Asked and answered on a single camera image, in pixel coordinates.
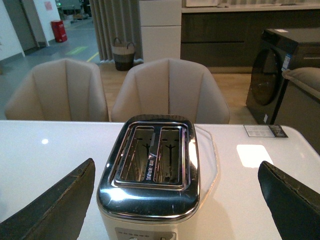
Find beige right chair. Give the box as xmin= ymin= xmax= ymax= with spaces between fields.
xmin=111 ymin=58 xmax=230 ymax=124

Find white toaster power cable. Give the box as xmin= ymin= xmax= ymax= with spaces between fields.
xmin=194 ymin=124 xmax=221 ymax=201

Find woven laundry basket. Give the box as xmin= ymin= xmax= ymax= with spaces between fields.
xmin=111 ymin=37 xmax=135 ymax=71

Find white tall cabinet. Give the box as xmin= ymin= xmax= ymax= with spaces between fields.
xmin=138 ymin=0 xmax=182 ymax=63

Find beige chair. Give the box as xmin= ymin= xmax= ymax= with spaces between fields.
xmin=4 ymin=58 xmax=109 ymax=122
xmin=111 ymin=58 xmax=230 ymax=124

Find grey curtain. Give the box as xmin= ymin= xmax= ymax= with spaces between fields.
xmin=89 ymin=0 xmax=143 ymax=61

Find grey sofa armrest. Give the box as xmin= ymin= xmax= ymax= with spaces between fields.
xmin=274 ymin=67 xmax=320 ymax=152

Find red box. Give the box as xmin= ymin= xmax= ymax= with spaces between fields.
xmin=50 ymin=20 xmax=68 ymax=43

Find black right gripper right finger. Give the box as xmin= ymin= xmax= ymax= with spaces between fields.
xmin=257 ymin=161 xmax=320 ymax=240

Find dark kitchen counter cabinet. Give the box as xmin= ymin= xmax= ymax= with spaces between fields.
xmin=180 ymin=9 xmax=320 ymax=69

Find white chrome two-slot toaster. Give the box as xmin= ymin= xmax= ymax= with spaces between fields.
xmin=96 ymin=114 xmax=201 ymax=240

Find dark front-load washing machine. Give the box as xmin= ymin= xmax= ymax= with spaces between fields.
xmin=246 ymin=27 xmax=320 ymax=125

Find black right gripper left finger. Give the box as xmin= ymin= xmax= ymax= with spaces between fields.
xmin=0 ymin=158 xmax=96 ymax=240

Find beige left chair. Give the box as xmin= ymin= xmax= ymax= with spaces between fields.
xmin=4 ymin=58 xmax=109 ymax=122

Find label sticker on table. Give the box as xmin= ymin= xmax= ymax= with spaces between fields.
xmin=243 ymin=125 xmax=288 ymax=138

